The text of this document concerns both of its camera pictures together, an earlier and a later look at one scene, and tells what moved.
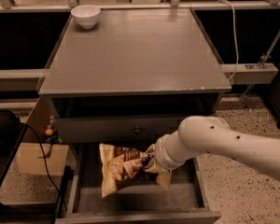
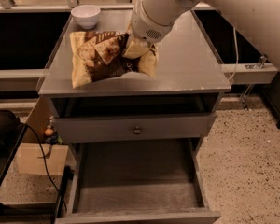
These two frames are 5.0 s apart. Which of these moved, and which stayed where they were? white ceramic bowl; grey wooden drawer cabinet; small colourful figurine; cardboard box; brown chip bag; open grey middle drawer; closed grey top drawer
Moved: brown chip bag
Stayed: open grey middle drawer; white ceramic bowl; closed grey top drawer; cardboard box; grey wooden drawer cabinet; small colourful figurine
